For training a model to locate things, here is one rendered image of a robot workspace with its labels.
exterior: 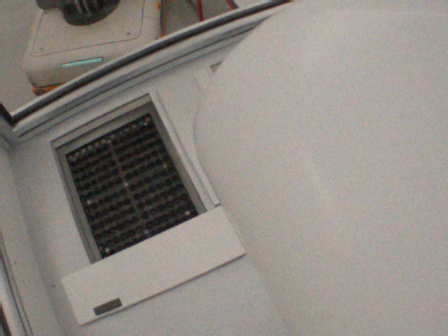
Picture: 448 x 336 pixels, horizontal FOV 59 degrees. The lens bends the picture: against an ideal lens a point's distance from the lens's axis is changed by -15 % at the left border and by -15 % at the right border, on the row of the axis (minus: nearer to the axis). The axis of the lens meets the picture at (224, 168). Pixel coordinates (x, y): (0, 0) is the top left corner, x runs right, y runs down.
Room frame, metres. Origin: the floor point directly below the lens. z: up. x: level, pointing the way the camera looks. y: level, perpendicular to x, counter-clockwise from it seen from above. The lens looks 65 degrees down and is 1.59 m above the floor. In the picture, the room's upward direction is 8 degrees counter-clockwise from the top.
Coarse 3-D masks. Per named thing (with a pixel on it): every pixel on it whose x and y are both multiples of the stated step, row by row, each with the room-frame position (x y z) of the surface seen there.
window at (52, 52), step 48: (0, 0) 0.46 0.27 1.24; (48, 0) 0.48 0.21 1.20; (96, 0) 0.50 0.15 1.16; (144, 0) 0.52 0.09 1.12; (192, 0) 0.55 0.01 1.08; (240, 0) 0.57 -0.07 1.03; (0, 48) 0.45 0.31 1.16; (48, 48) 0.47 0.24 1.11; (96, 48) 0.49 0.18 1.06; (144, 48) 0.51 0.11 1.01; (0, 96) 0.43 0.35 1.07; (48, 96) 0.45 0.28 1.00
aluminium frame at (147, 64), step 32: (288, 0) 0.60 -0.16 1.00; (192, 32) 0.54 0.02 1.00; (224, 32) 0.54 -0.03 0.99; (128, 64) 0.50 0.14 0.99; (160, 64) 0.51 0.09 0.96; (64, 96) 0.46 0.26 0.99; (96, 96) 0.46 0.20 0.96; (0, 128) 0.41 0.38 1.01; (32, 128) 0.42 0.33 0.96; (0, 256) 0.15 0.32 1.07; (0, 288) 0.11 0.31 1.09
